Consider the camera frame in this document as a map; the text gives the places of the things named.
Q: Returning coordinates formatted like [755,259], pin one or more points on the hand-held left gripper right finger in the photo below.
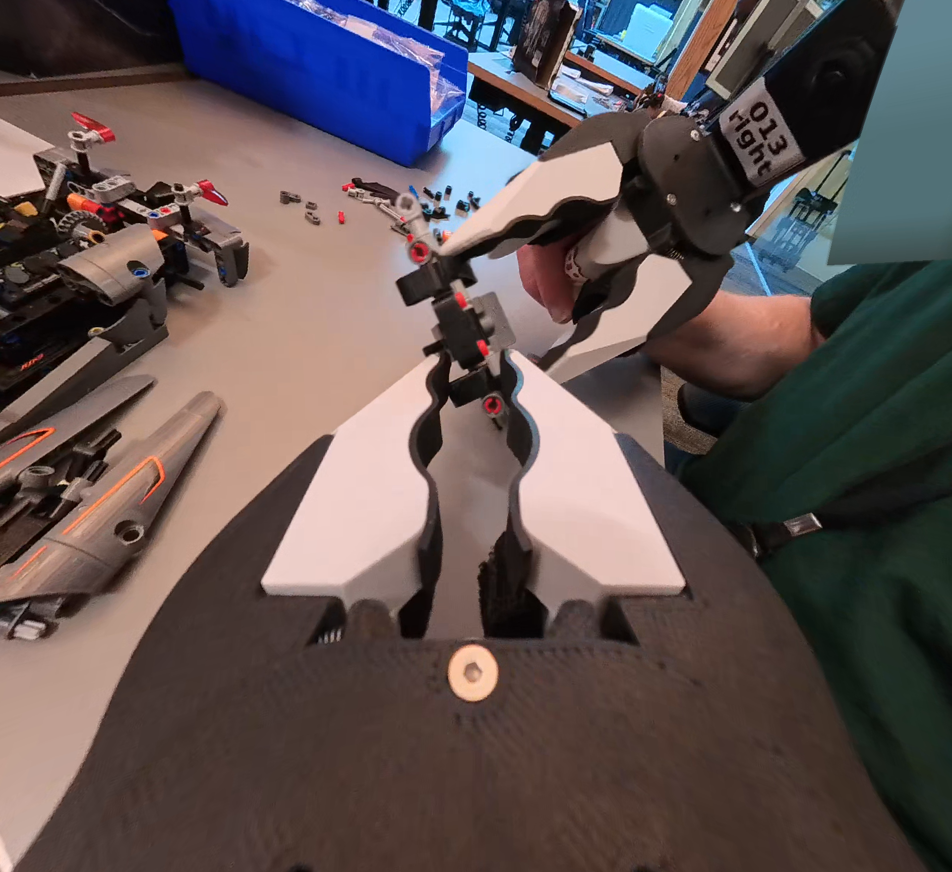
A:
[595,515]

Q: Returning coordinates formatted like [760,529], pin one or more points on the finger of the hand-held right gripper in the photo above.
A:
[602,359]
[543,188]

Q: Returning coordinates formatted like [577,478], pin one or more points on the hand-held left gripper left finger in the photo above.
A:
[349,515]

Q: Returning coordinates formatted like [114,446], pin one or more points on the black grey lego subassembly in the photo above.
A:
[454,329]

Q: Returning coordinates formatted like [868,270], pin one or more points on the lego car chassis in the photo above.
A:
[89,247]

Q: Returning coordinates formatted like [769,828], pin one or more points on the person's right forearm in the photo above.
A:
[736,344]

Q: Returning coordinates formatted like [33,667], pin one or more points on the scattered lego pieces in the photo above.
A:
[439,206]

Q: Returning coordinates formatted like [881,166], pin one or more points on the grey lego wing assembly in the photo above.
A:
[97,515]

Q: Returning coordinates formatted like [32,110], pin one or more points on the person's right hand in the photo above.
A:
[547,284]

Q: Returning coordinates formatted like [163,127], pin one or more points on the background desk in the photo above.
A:
[535,80]

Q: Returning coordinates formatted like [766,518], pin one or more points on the person's blue jeans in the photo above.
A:
[703,418]

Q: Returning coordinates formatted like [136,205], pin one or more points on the dark cardboard box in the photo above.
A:
[547,32]

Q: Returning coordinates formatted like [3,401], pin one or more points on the computer monitor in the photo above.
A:
[758,32]

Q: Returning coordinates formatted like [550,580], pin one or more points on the clear plastic bags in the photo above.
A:
[387,43]

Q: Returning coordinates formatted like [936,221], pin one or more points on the blue storage bin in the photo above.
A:
[297,76]

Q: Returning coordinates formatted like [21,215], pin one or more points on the wooden post with red bracket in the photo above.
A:
[729,2]

